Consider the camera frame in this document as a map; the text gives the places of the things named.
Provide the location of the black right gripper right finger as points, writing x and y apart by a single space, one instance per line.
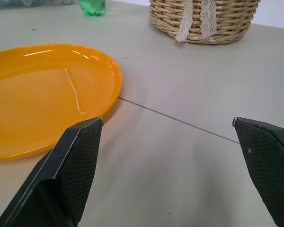
269 165

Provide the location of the green plastic bottle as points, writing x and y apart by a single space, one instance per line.
93 7

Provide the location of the woven wicker basket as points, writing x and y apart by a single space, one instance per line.
227 21

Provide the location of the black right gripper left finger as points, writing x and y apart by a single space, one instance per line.
61 179

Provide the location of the white lace ribbon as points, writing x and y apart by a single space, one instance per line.
207 19

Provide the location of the orange plastic plate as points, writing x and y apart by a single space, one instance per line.
38 94

